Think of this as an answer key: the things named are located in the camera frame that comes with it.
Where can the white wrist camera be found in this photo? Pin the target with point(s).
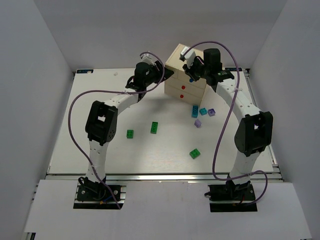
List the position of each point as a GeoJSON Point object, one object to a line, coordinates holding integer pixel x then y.
{"type": "Point", "coordinates": [148, 58]}
{"type": "Point", "coordinates": [187, 55]}

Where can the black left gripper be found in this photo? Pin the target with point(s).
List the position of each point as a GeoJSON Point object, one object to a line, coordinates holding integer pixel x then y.
{"type": "Point", "coordinates": [159, 72]}

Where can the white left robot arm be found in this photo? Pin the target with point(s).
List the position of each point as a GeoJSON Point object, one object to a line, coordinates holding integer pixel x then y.
{"type": "Point", "coordinates": [101, 125]}

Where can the teal small lego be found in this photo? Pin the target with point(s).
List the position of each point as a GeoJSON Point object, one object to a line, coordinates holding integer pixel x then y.
{"type": "Point", "coordinates": [203, 111]}

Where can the right blue table label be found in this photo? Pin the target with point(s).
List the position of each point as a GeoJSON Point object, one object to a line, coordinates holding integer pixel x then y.
{"type": "Point", "coordinates": [233, 69]}

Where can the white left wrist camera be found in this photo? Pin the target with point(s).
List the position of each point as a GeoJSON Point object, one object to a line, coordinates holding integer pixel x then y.
{"type": "Point", "coordinates": [148, 58]}

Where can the teal long lego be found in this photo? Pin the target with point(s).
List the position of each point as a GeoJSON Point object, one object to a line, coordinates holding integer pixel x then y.
{"type": "Point", "coordinates": [195, 111]}

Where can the purple lego right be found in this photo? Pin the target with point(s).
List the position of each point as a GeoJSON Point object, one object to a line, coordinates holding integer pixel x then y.
{"type": "Point", "coordinates": [211, 112]}

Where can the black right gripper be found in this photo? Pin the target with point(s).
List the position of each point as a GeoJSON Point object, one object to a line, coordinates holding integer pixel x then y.
{"type": "Point", "coordinates": [191, 70]}

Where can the lilac lego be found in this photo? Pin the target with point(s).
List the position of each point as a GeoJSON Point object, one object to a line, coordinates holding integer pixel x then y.
{"type": "Point", "coordinates": [197, 123]}

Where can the cream wooden drawer cabinet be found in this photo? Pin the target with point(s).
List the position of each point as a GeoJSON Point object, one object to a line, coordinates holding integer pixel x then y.
{"type": "Point", "coordinates": [179, 85]}

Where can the green lego near front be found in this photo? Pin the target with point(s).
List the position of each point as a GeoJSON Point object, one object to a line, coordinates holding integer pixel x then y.
{"type": "Point", "coordinates": [194, 153]}

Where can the green square lego left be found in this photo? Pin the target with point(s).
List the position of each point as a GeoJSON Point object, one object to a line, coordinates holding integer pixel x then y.
{"type": "Point", "coordinates": [130, 134]}

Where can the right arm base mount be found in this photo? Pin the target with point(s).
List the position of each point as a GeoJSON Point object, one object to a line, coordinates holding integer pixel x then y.
{"type": "Point", "coordinates": [231, 198]}

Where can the blue table label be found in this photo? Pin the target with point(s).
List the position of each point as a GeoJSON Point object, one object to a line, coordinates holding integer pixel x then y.
{"type": "Point", "coordinates": [84, 71]}
{"type": "Point", "coordinates": [233, 69]}

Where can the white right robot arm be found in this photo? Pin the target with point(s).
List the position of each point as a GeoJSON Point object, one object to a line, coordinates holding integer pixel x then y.
{"type": "Point", "coordinates": [254, 132]}

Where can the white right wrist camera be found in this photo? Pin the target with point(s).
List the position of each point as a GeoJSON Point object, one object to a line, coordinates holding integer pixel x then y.
{"type": "Point", "coordinates": [187, 55]}

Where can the left blue table label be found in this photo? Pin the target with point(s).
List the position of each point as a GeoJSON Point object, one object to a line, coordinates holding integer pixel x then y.
{"type": "Point", "coordinates": [84, 71]}

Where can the dark green long lego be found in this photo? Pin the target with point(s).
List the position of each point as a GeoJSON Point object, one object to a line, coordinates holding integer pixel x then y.
{"type": "Point", "coordinates": [154, 127]}

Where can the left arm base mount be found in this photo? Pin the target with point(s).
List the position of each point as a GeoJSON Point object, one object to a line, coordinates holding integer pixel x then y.
{"type": "Point", "coordinates": [96, 196]}

